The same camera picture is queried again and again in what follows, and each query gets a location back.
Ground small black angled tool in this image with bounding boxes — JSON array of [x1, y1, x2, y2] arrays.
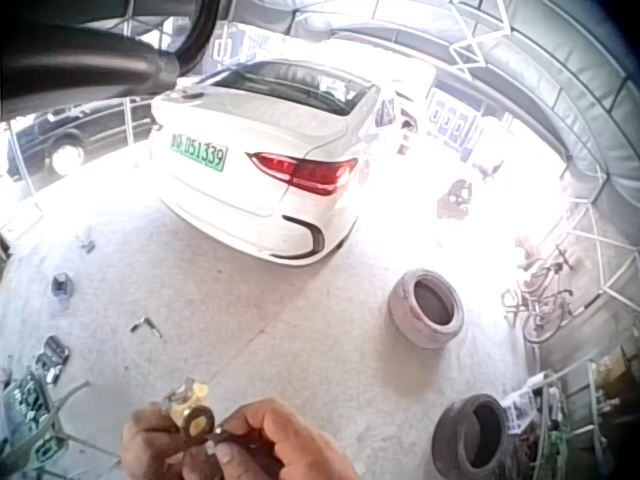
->
[[129, 316, 164, 340]]

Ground tool tray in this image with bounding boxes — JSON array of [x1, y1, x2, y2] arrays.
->
[[0, 368, 57, 451]]

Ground white car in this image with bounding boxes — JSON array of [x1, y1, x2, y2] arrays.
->
[[148, 58, 437, 265]]

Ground blue sign boards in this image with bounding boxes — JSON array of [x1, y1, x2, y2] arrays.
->
[[425, 88, 484, 151]]

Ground grey canopy with frame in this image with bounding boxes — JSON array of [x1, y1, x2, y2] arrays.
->
[[289, 0, 640, 311]]

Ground small yellow metal part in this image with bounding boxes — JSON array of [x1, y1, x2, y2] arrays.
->
[[161, 379, 217, 446]]

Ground person's right hand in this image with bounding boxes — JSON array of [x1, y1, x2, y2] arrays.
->
[[182, 397, 362, 480]]

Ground dusty grey tire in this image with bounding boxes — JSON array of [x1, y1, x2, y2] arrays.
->
[[388, 268, 466, 350]]

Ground black tire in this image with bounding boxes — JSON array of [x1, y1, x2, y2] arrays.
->
[[431, 393, 514, 480]]

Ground person's left hand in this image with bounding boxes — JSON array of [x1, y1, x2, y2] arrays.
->
[[121, 401, 202, 480]]

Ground black vehicle panel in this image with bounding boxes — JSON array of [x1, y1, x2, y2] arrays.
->
[[0, 0, 222, 122]]

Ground bicycle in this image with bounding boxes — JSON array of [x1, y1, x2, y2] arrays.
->
[[501, 244, 576, 345]]

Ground dark machine part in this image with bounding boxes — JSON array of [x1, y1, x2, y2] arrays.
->
[[436, 178, 474, 221]]

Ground small dark blue container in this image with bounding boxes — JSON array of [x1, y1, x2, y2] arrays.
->
[[50, 272, 77, 307]]

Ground dark hand tool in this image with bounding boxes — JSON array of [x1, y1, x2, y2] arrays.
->
[[206, 428, 287, 480]]

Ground cluttered shelf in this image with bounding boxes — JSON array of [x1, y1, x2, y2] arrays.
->
[[502, 344, 640, 480]]

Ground black car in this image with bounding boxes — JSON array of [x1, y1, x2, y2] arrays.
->
[[4, 99, 154, 182]]

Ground open tool case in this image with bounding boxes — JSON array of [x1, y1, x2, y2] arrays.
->
[[33, 334, 72, 384]]

